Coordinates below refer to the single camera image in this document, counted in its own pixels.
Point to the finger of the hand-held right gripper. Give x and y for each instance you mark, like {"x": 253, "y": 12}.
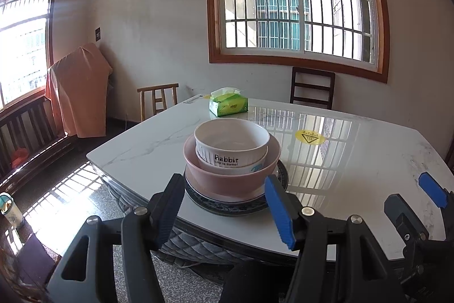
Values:
{"x": 431, "y": 189}
{"x": 400, "y": 214}

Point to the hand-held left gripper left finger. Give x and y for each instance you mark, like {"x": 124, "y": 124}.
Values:
{"x": 170, "y": 214}

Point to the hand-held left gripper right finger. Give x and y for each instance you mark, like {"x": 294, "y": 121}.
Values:
{"x": 280, "y": 214}

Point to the white rose-print deep plate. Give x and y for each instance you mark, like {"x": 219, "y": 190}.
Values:
{"x": 244, "y": 199}

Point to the large blue floral plate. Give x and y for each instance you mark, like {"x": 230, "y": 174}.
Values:
{"x": 230, "y": 210}

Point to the white bowl with cartoon print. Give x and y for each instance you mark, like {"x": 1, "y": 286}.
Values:
{"x": 255, "y": 168}

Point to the pink bowl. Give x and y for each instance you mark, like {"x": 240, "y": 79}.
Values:
{"x": 227, "y": 184}

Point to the white bowl with black lettering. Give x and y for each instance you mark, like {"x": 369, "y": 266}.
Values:
{"x": 230, "y": 132}

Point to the dark quilted table skirt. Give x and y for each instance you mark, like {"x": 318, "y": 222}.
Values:
{"x": 184, "y": 246}

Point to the dark wooden furniture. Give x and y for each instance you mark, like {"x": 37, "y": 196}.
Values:
{"x": 450, "y": 157}

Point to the yellow warning sticker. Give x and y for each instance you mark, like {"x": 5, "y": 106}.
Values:
{"x": 310, "y": 137}

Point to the green tissue pack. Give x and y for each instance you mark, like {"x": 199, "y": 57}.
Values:
{"x": 228, "y": 107}

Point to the light wooden chair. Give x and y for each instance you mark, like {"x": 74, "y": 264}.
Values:
{"x": 158, "y": 87}

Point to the dark wooden chair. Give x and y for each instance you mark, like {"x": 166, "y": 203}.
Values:
{"x": 312, "y": 73}

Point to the orange cloth cover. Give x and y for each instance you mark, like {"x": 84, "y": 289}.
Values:
{"x": 78, "y": 93}

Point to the red object on bench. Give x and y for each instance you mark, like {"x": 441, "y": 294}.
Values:
{"x": 19, "y": 157}

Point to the dark wooden bench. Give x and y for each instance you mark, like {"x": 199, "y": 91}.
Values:
{"x": 21, "y": 106}

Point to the bright side window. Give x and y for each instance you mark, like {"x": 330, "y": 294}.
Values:
{"x": 21, "y": 40}

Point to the dark wall switch plate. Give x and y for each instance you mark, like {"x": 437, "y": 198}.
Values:
{"x": 98, "y": 34}

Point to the barred window with wooden frame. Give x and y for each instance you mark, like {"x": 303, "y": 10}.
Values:
{"x": 212, "y": 4}

